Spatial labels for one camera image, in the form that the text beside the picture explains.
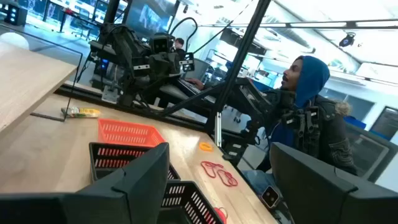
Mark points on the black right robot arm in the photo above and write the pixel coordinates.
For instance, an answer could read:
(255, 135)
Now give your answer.
(124, 46)

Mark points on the person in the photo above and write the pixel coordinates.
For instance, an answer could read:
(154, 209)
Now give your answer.
(311, 81)
(179, 43)

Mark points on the wooden shelf riser black legs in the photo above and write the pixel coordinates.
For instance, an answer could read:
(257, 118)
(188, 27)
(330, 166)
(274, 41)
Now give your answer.
(31, 81)

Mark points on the black aluminium rig frame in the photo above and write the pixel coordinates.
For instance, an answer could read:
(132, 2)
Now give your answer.
(239, 56)

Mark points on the black overhead camera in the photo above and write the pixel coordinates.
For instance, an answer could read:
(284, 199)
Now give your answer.
(347, 40)

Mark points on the orange plastic slotted basket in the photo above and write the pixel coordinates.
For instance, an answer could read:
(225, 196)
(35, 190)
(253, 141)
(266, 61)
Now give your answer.
(130, 140)

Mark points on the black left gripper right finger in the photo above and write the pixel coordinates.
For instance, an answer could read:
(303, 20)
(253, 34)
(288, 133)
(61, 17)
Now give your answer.
(311, 193)

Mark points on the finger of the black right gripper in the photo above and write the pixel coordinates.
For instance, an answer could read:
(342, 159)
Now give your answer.
(187, 62)
(141, 67)

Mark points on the grey monitor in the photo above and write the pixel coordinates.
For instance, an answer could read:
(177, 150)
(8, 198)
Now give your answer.
(367, 152)

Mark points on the small table-level camera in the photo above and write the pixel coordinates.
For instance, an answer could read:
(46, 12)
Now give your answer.
(270, 196)

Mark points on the black plastic slotted basket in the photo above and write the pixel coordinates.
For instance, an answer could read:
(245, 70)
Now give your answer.
(105, 172)
(174, 214)

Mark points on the white bulb lamp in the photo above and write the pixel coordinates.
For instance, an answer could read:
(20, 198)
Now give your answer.
(14, 40)

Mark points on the red rubber band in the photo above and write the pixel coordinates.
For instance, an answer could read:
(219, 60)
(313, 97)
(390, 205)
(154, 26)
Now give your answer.
(229, 179)
(207, 170)

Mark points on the black equipment case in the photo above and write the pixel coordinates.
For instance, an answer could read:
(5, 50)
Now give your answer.
(14, 14)

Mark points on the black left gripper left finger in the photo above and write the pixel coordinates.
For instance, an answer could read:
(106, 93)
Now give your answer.
(124, 202)

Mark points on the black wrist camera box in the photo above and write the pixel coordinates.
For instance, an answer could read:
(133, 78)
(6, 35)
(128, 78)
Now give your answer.
(161, 43)

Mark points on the yellow crayon pack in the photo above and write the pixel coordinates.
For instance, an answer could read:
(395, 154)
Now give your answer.
(84, 112)

